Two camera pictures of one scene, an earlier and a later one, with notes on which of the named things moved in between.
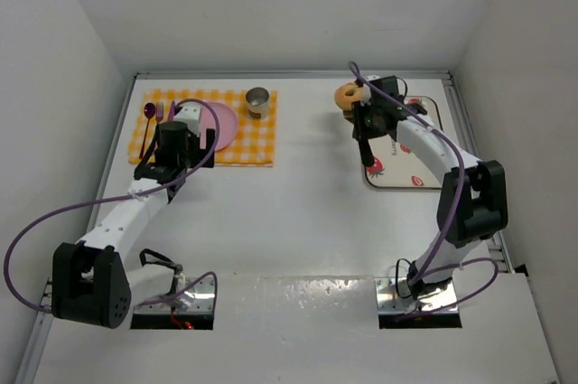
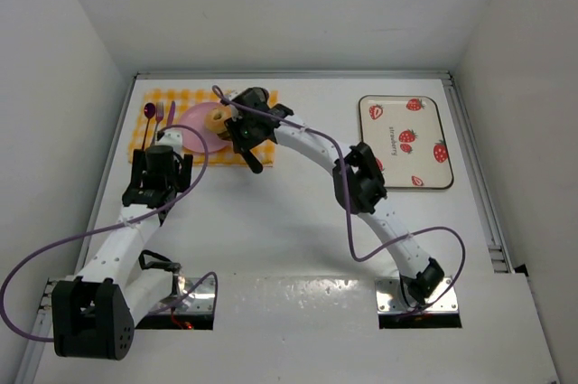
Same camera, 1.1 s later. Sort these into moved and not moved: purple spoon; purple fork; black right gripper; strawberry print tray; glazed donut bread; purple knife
Moved: glazed donut bread; black right gripper
Not moved: purple knife; purple spoon; strawberry print tray; purple fork
